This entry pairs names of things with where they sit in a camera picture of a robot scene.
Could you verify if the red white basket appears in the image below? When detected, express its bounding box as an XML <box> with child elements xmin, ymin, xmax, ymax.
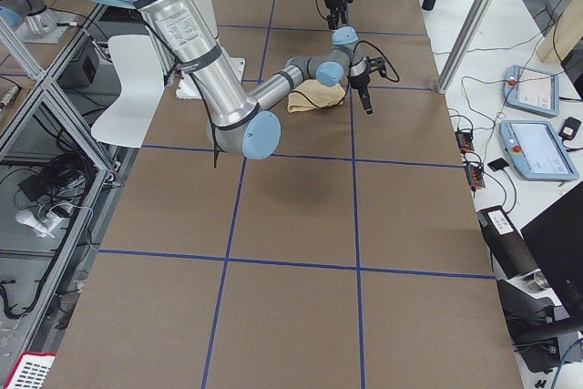
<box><xmin>4</xmin><ymin>352</ymin><xmax>56</xmax><ymax>389</ymax></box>

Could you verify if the aluminium frame post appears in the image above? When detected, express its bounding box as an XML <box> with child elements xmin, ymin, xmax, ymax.
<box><xmin>436</xmin><ymin>0</ymin><xmax>493</xmax><ymax>94</ymax></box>

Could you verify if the blue teach pendant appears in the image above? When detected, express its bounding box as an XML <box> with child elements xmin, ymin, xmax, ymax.
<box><xmin>503</xmin><ymin>65</ymin><xmax>559</xmax><ymax>118</ymax></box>
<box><xmin>499</xmin><ymin>120</ymin><xmax>579</xmax><ymax>181</ymax></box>

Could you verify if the white plastic chair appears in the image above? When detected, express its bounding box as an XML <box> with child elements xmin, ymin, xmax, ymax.
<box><xmin>91</xmin><ymin>35</ymin><xmax>165</xmax><ymax>148</ymax></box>

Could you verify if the lower blue teach pendant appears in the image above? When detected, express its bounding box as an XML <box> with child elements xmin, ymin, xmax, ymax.
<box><xmin>499</xmin><ymin>120</ymin><xmax>579</xmax><ymax>181</ymax></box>

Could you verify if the upper blue teach pendant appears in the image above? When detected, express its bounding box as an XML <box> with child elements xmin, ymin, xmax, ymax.
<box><xmin>503</xmin><ymin>65</ymin><xmax>559</xmax><ymax>118</ymax></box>

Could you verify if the cream long-sleeve printed shirt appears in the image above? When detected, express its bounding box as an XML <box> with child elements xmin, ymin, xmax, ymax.
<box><xmin>287</xmin><ymin>79</ymin><xmax>345</xmax><ymax>113</ymax></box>

